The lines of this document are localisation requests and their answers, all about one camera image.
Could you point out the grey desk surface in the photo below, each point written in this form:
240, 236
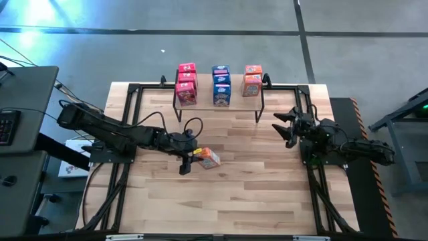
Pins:
30, 93
20, 201

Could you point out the black mat hazard stripe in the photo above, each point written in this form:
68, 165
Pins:
368, 201

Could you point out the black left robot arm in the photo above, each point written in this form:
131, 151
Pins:
100, 127

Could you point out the black device green light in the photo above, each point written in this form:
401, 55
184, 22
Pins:
424, 110

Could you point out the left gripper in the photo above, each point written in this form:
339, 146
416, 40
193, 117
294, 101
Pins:
182, 144

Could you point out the black keyboard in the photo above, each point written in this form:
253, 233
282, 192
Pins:
8, 127

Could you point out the orange Mini Wheats cereal box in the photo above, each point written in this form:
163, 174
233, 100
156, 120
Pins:
251, 87
253, 69
209, 160

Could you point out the wooden shelf black metal frame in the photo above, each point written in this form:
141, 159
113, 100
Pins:
237, 102

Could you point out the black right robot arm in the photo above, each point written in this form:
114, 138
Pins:
368, 149

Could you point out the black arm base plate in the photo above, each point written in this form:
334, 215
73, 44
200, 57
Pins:
100, 157
337, 162

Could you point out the black metal table frame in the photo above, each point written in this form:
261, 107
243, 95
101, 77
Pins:
133, 87

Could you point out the black desk beam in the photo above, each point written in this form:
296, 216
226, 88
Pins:
63, 152

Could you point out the black table clamp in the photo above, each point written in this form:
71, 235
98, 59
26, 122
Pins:
162, 80
266, 79

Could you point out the grey metal cart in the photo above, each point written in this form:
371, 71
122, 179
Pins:
396, 157

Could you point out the white printed box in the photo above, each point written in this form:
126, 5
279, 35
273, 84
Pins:
72, 169

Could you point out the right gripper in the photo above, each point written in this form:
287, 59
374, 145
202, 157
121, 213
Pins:
304, 125

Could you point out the silver metal bracket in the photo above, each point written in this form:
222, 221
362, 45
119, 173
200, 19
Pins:
311, 238
123, 237

